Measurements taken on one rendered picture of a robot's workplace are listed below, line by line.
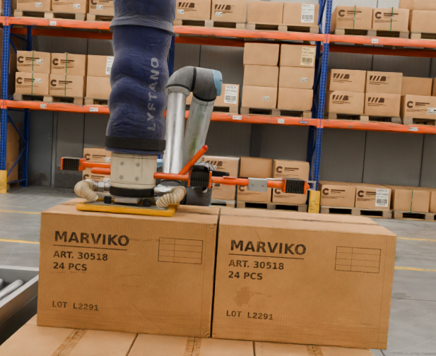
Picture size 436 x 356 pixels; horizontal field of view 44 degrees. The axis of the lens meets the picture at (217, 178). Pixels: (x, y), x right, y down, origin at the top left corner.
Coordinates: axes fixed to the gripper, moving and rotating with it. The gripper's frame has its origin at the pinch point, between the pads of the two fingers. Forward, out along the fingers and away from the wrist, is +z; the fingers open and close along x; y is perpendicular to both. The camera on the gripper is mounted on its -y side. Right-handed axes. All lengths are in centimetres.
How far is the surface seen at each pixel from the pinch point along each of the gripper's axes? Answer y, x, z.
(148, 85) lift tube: 22.2, 32.2, 8.3
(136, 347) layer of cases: 18, -53, 32
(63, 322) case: 45, -51, 20
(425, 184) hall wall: -394, -54, -836
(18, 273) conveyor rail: 81, -50, -31
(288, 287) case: -31, -34, 21
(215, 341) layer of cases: -7, -53, 23
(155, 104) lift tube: 19.2, 25.8, 7.1
